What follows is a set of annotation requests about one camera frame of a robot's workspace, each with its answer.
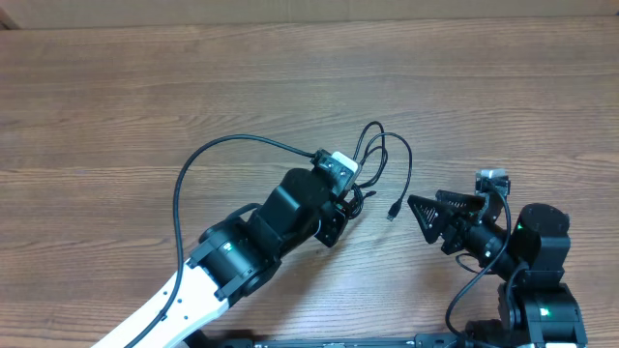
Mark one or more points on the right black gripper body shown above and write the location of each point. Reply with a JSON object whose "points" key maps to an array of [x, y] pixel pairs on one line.
{"points": [[463, 233]]}

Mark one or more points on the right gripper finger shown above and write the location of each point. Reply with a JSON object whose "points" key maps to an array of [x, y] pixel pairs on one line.
{"points": [[433, 216], [464, 202]]}

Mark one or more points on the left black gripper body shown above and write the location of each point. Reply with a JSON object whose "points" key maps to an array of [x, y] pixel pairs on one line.
{"points": [[331, 224]]}

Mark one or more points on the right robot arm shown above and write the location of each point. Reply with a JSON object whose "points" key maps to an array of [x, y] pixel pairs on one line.
{"points": [[536, 308]]}

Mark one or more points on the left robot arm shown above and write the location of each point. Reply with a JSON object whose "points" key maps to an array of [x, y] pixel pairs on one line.
{"points": [[238, 255]]}

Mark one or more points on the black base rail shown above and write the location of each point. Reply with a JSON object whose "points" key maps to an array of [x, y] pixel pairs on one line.
{"points": [[420, 340]]}

